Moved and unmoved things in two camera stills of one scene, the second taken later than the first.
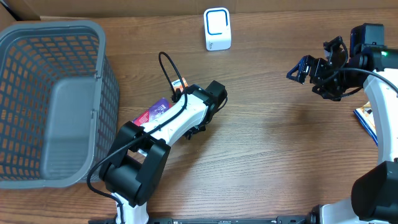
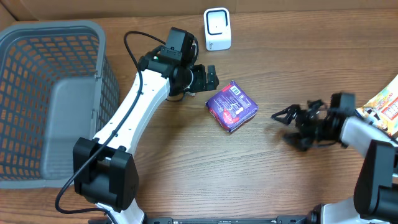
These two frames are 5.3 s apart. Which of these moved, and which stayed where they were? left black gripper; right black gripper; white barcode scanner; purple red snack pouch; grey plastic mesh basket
Moved: purple red snack pouch; left black gripper; right black gripper
Stayed: grey plastic mesh basket; white barcode scanner
